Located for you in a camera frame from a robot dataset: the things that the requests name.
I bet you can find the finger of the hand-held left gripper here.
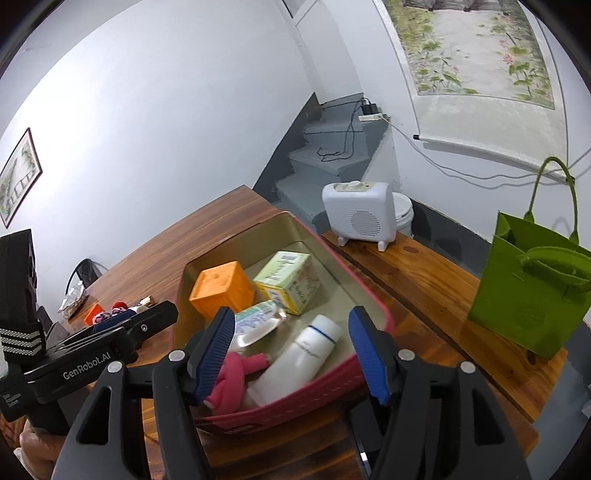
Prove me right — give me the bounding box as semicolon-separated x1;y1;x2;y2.
60;301;179;357
93;311;138;332

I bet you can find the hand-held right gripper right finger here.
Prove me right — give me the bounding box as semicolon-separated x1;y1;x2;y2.
348;306;532;480

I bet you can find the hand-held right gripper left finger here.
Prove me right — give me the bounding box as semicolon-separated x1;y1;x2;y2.
51;306;237;480

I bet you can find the pink knotted plush rope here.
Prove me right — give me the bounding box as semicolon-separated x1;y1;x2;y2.
203;352;271;416

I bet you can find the small white squeeze tube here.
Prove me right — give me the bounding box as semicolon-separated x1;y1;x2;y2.
230;300;283;348

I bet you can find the red tin container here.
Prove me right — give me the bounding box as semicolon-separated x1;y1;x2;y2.
172;211;397;437

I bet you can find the orange cube box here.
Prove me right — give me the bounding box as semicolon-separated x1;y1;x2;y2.
188;261;256;320

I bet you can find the white tube blue ring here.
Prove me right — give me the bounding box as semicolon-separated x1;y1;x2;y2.
247;314;343;408

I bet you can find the yellow green carton box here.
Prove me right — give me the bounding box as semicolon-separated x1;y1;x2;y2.
252;250;321;316

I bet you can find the person's left hand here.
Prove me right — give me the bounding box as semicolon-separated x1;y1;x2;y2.
18;427;61;480

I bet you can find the shiny silver bag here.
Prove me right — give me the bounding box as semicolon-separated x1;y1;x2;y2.
59;282;87;320

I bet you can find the wooden bench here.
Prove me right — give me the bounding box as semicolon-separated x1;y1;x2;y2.
322;228;568;423

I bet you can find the white fan heater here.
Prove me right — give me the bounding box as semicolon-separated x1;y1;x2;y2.
322;181;398;252

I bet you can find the white bucket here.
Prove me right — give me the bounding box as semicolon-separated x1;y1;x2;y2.
392;193;415;238

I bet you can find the green felt bag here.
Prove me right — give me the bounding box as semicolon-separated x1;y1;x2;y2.
467;157;591;361

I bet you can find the grey staircase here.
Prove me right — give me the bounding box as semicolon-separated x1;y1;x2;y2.
252;92;393;227

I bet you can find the framed wall picture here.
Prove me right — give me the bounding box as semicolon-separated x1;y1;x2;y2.
0;128;43;229

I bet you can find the white cable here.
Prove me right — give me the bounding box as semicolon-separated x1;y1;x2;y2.
383;117;591;190

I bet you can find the black cable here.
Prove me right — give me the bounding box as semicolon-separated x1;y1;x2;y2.
302;98;370;162

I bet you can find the wall scroll painting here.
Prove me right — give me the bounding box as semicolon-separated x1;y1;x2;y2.
374;0;570;181

